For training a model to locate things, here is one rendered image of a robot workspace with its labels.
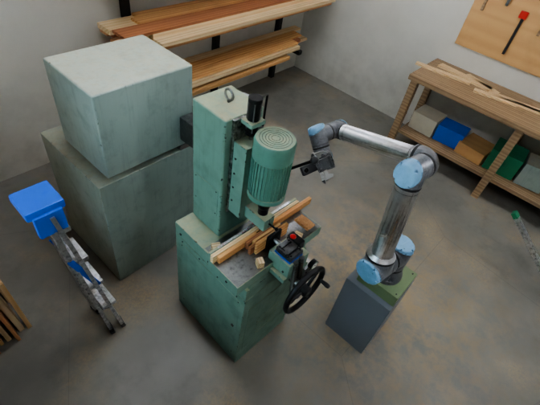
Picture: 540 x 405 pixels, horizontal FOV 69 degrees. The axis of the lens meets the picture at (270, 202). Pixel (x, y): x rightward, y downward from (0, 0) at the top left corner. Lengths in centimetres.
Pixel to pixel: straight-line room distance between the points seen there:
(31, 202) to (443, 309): 273
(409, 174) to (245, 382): 157
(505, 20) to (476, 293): 248
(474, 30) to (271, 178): 331
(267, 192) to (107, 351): 153
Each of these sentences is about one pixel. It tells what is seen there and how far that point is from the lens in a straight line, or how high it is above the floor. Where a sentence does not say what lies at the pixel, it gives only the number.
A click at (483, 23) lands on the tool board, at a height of 130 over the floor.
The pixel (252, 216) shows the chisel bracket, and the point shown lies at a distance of 188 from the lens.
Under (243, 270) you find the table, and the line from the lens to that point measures 185.
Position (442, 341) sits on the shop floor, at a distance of 311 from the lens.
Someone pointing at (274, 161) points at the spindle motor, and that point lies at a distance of 154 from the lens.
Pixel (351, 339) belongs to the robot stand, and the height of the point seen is 6.
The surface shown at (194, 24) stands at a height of 112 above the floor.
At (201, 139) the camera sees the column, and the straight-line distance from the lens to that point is 181.
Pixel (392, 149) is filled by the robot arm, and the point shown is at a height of 138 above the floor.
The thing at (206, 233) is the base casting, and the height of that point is 80.
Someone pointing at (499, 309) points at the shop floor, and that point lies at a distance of 354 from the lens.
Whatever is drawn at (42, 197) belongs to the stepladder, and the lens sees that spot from 189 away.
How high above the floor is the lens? 241
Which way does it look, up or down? 44 degrees down
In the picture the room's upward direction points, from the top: 11 degrees clockwise
